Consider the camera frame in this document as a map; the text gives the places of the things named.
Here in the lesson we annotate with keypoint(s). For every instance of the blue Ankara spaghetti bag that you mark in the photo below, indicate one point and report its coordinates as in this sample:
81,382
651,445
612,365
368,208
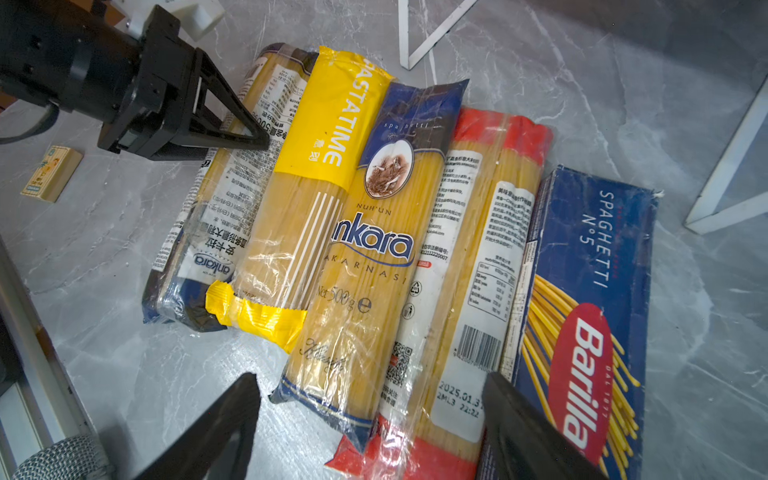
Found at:
338,365

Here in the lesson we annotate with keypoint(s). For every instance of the red-ended clear spaghetti bag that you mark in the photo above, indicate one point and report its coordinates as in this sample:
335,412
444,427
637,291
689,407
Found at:
429,423

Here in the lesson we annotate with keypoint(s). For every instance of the small yellow card box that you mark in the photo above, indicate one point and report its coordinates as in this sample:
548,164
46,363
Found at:
53,173

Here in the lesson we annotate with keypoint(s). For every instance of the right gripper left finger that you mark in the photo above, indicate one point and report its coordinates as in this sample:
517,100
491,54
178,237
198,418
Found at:
219,443

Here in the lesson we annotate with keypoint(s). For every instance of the blue Barilla spaghetti box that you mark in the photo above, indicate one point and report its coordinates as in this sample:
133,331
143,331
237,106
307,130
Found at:
580,355

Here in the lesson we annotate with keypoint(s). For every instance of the aluminium front rail frame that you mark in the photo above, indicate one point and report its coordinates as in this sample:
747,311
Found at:
39,408

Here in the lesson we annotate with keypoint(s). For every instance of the yellow Pastatime spaghetti bag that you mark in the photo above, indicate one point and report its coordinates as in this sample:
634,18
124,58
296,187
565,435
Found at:
269,292

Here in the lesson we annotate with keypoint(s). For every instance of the clear labelled spaghetti bag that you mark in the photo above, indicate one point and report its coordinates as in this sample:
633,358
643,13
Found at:
212,230

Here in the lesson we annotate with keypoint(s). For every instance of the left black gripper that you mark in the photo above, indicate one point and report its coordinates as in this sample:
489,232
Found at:
178,105

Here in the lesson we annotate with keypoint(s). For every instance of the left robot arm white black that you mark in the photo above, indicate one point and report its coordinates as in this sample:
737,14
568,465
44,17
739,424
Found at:
61,57

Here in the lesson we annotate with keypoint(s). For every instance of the silver microphone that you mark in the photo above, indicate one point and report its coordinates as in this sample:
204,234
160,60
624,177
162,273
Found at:
80,457

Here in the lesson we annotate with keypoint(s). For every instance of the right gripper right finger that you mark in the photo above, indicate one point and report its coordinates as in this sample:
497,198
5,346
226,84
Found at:
521,444

